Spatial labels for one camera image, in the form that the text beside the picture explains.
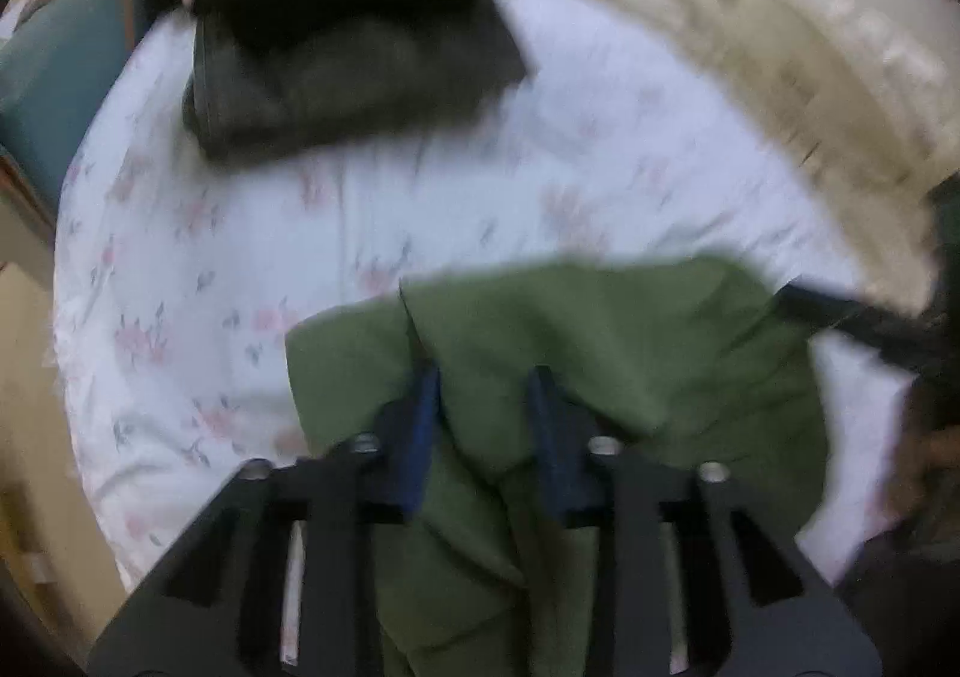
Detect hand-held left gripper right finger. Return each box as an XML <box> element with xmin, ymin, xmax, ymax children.
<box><xmin>525</xmin><ymin>366</ymin><xmax>884</xmax><ymax>677</ymax></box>

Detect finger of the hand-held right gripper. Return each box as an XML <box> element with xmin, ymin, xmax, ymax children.
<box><xmin>776</xmin><ymin>279</ymin><xmax>957</xmax><ymax>378</ymax></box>

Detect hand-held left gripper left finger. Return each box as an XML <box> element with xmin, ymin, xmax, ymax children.
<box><xmin>88</xmin><ymin>362</ymin><xmax>445</xmax><ymax>677</ymax></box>

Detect green pants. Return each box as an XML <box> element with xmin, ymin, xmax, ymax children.
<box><xmin>285</xmin><ymin>257</ymin><xmax>830</xmax><ymax>677</ymax></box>

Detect floral white bed sheet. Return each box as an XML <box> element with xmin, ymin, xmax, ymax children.
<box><xmin>52</xmin><ymin>0</ymin><xmax>931</xmax><ymax>670</ymax></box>

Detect cream fluffy blanket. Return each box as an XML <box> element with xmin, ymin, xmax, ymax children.
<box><xmin>337</xmin><ymin>0</ymin><xmax>947</xmax><ymax>318</ymax></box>

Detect dark grey garment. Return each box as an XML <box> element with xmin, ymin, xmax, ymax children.
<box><xmin>182</xmin><ymin>9</ymin><xmax>538</xmax><ymax>162</ymax></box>

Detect teal and orange cloth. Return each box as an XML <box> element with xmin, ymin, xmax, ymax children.
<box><xmin>0</xmin><ymin>0</ymin><xmax>147</xmax><ymax>217</ymax></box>

